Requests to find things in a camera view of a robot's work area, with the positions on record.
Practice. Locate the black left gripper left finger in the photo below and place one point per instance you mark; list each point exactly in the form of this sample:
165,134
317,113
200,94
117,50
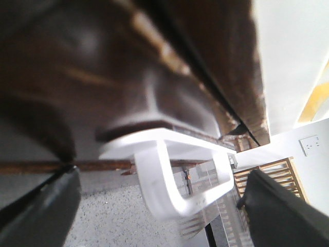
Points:
43,216

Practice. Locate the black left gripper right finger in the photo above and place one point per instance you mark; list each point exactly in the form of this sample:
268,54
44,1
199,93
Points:
279,218

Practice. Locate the white drawer handle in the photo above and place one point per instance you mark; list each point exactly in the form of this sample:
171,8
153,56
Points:
158,155

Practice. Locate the wooden drawer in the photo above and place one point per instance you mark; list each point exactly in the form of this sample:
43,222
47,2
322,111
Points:
78,74

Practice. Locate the dark wooden drawer cabinet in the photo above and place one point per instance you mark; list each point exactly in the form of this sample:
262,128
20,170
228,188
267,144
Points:
217,41

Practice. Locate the wooden slatted crate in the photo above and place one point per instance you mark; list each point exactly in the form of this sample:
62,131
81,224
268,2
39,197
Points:
233,221

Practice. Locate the white wall socket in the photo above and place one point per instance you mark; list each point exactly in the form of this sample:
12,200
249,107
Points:
310,145

